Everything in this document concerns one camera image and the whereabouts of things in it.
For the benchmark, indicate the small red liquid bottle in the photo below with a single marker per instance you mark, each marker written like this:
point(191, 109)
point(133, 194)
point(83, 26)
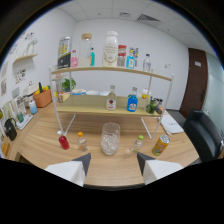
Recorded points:
point(64, 142)

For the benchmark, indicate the small pink bottle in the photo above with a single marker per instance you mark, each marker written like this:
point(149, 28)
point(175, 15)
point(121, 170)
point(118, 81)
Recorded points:
point(74, 61)

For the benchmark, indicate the tall black yellow can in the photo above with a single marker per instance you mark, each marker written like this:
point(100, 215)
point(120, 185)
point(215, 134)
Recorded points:
point(64, 53)

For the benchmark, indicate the clear bottle orange cap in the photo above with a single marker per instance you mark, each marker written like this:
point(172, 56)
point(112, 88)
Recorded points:
point(82, 143)

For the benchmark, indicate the large white milk bottle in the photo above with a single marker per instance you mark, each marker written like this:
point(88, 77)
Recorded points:
point(110, 50)

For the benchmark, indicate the orange storage basket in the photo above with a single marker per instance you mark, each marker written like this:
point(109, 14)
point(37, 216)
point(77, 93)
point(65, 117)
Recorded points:
point(42, 99)

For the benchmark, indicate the white frame wooden shelf rack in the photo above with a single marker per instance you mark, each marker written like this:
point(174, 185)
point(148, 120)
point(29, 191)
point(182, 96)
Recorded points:
point(100, 69)

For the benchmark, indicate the green potted plant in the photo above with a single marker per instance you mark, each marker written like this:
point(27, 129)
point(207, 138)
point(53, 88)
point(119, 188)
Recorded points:
point(69, 85)

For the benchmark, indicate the square ceiling fixture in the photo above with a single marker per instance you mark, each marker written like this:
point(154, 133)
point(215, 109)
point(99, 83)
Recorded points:
point(124, 14)

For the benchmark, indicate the clear bottle green cap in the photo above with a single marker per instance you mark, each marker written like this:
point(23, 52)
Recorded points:
point(136, 146)

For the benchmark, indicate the black armchair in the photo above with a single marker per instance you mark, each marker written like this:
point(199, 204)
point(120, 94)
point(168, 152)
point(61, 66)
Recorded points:
point(201, 135)

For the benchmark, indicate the clear bottle blue cap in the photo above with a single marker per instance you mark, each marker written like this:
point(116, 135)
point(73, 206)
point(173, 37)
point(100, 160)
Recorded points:
point(147, 64)

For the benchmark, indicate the light blue bottle yellow cap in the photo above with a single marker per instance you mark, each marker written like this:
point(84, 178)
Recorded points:
point(130, 61)

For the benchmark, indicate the instant noodle cup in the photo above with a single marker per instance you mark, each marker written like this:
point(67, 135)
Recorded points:
point(145, 94)

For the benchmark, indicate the white notebook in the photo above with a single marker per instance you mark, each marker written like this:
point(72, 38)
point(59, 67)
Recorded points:
point(172, 125)

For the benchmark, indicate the multicolour wall poster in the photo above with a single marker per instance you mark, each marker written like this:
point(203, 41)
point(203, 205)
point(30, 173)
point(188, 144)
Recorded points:
point(136, 52)

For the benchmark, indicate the white tray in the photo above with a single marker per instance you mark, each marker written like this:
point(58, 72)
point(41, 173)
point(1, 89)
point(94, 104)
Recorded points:
point(25, 122)

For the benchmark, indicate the gripper left finger white block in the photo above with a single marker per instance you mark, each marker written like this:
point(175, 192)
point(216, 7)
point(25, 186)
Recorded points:
point(71, 170)

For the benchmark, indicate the white kitchen appliance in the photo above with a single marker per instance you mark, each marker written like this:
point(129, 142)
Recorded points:
point(30, 89)

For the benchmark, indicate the framed picture card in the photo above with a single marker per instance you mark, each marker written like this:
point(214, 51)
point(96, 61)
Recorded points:
point(20, 106)

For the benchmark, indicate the wooden wall shelf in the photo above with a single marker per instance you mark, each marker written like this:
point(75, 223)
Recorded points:
point(25, 58)

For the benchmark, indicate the yellow orange drink can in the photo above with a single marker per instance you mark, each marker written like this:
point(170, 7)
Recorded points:
point(161, 146)

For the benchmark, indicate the clear bottle red label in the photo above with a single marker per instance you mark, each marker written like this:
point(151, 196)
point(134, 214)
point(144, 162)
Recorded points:
point(111, 101)

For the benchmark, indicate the small teal bottle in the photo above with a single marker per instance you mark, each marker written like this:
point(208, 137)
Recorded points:
point(92, 58)

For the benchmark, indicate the brown door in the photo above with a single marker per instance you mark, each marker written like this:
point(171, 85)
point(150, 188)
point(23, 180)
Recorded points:
point(194, 83)

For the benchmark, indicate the glass jar of limes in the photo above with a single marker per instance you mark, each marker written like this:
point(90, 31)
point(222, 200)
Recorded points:
point(151, 107)

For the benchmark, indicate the blue liquid bottle silver cap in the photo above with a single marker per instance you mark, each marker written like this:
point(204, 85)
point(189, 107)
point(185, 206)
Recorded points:
point(132, 103)

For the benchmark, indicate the black bag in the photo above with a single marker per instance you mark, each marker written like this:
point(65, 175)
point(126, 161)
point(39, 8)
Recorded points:
point(10, 130)

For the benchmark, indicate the green cup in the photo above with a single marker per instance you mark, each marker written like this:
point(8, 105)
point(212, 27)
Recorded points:
point(20, 117)

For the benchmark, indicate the gripper right finger white block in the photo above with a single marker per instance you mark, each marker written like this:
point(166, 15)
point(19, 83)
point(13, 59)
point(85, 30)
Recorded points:
point(156, 168)

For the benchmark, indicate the light blue cup white lid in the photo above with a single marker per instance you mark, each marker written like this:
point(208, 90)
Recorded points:
point(33, 108)

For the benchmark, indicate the ceiling air vent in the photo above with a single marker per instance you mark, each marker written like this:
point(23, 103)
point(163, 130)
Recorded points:
point(148, 18)

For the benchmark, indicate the glass jar cork lid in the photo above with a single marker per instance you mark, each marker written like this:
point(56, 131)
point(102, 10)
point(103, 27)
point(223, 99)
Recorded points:
point(85, 50)

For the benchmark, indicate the blue rimmed food tub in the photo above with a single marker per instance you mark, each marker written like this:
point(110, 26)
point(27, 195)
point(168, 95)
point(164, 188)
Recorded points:
point(78, 91)

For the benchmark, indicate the clear glass with ice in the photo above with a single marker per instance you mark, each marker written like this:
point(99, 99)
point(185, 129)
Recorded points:
point(110, 141)

